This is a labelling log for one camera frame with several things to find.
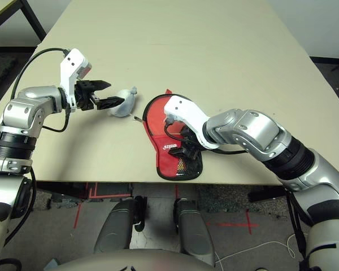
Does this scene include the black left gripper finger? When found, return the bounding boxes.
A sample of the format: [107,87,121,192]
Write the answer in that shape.
[95,96,125,110]
[90,80,112,91]

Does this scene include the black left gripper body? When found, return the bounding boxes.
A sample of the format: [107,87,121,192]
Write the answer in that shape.
[73,80,98,111]

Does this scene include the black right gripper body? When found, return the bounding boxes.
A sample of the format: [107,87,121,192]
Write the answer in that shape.
[180,126,203,155]

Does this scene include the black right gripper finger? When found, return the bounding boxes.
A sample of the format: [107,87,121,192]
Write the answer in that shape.
[168,146,188,156]
[188,152,201,167]

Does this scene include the red black paddle case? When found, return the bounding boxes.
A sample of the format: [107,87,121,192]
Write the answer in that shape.
[133,89,206,181]

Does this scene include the white grey plush pendant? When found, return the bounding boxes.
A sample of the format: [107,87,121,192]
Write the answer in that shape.
[109,86,138,118]

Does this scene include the speckled grey floor mat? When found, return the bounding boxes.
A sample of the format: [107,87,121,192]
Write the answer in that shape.
[197,185,289,215]

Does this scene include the grey robot right leg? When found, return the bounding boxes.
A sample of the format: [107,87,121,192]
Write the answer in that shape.
[173,199,215,266]

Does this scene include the grey robot leg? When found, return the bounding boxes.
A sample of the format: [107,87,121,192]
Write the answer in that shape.
[173,199,215,266]
[94,197,147,253]

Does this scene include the dark foam floor mat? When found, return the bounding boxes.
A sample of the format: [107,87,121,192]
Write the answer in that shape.
[0,55,19,91]

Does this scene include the grey robot left leg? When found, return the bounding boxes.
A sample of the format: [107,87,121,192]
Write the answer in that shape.
[94,197,147,253]

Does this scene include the red floor tape line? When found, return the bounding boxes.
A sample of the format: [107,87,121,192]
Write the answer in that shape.
[73,182,131,229]

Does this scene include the grey robot torso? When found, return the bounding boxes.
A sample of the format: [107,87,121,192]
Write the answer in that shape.
[45,248,215,271]

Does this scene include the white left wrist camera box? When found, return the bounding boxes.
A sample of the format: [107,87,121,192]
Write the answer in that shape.
[59,48,93,110]

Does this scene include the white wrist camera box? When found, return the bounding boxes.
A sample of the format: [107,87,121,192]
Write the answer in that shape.
[59,48,93,110]
[163,95,220,150]

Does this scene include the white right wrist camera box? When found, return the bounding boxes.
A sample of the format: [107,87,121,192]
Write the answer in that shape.
[163,95,220,150]

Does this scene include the side table with black frame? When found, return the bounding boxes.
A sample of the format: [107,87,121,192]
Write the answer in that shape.
[0,0,47,47]

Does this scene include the white floor cable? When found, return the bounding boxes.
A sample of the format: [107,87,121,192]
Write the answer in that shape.
[214,234,307,271]

